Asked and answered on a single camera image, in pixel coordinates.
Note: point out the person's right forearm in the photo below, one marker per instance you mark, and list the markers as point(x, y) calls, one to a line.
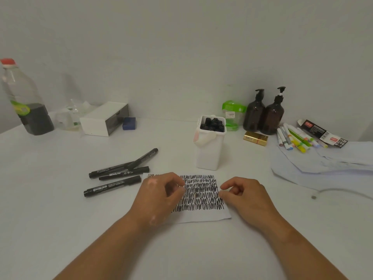
point(306, 253)

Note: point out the person's right hand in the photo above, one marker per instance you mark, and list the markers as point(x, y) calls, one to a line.
point(256, 201)

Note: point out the small gold box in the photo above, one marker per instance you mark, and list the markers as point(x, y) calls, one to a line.
point(256, 138)

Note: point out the small blue box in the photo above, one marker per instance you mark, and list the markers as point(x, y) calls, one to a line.
point(129, 123)

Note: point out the pile of loose white sheets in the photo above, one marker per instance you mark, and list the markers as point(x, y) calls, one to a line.
point(320, 172)

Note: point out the brown pump bottle white neck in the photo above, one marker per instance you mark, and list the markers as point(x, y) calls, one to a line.
point(272, 119)

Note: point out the black and red cardboard box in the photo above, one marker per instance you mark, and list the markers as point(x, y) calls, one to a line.
point(317, 129)

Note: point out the person's left hand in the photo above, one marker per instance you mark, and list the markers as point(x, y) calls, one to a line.
point(151, 201)

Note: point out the white box with grey front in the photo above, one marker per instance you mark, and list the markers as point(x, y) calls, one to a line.
point(93, 125)

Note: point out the clear bottle with dark liquid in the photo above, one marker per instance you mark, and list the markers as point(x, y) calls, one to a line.
point(38, 122)

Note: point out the person's left forearm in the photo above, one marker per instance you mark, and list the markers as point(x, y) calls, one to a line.
point(96, 253)

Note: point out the white paper with black scribbles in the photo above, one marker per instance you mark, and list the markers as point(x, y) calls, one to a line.
point(209, 217)

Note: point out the bundle of black markers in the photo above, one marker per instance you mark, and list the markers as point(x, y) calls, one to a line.
point(212, 125)

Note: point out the bunch of pastel highlighter pens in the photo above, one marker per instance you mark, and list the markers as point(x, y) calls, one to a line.
point(297, 141)

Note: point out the clear jar with green lid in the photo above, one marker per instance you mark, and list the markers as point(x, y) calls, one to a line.
point(233, 106)

